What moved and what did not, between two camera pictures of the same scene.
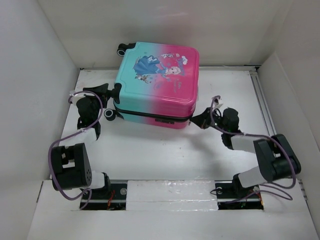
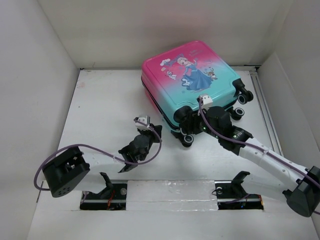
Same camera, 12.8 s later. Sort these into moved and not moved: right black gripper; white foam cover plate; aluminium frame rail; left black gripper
Moved: right black gripper; left black gripper
Not moved: white foam cover plate; aluminium frame rail
